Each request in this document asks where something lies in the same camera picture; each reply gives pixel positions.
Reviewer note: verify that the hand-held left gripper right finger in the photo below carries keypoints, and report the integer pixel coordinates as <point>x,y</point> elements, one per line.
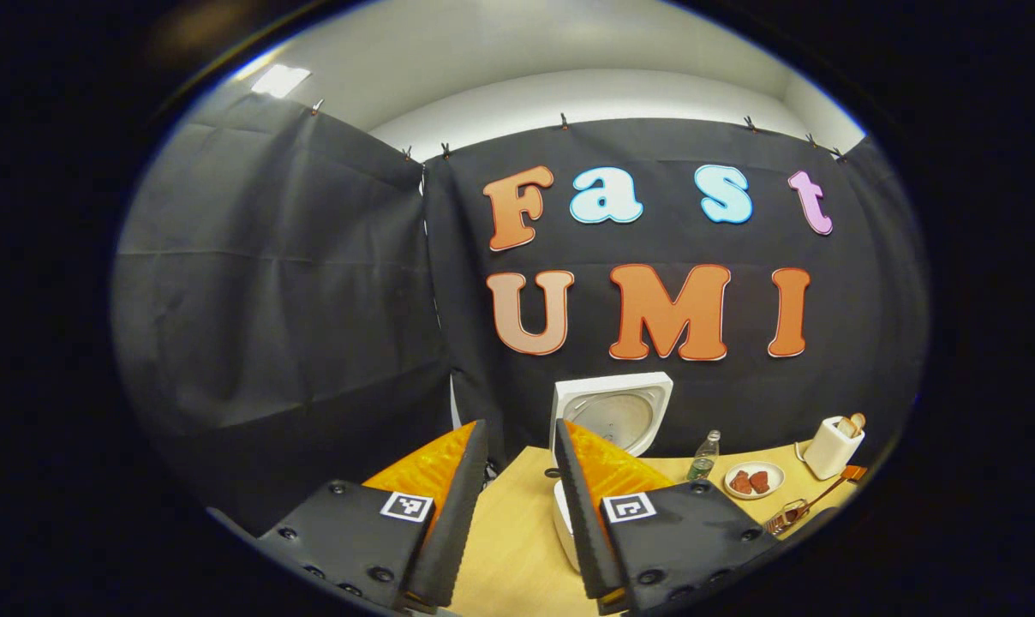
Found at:
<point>582,523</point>

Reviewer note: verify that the ceiling light panel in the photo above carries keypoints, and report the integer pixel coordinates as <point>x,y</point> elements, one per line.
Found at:
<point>280,80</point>

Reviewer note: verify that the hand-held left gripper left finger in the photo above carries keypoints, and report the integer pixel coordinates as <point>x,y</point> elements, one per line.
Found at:
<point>457,514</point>

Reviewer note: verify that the wooden spoon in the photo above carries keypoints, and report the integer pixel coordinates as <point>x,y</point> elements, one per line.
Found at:
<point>819,499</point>

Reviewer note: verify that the toasted bread slice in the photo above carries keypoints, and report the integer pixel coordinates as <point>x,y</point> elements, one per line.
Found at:
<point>845,426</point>
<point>858,420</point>

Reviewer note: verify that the white round plate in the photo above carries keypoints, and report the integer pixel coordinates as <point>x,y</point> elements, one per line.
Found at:
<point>753,493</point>

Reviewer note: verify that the clear plastic bottle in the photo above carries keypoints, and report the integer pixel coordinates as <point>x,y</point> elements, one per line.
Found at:
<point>703,458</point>

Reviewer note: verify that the black backdrop cloth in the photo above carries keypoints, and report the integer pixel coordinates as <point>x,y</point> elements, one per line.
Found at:
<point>269,283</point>

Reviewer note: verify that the white toaster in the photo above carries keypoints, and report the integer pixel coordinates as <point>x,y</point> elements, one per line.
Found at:
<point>830,450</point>

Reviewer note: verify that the red meat piece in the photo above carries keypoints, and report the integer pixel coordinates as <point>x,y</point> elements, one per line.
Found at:
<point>741,482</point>
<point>760,482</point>

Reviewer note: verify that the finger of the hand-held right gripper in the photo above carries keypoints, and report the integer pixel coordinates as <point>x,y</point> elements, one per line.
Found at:
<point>855,473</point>

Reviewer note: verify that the white rice cooker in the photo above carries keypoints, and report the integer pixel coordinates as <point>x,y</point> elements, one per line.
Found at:
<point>612,411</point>

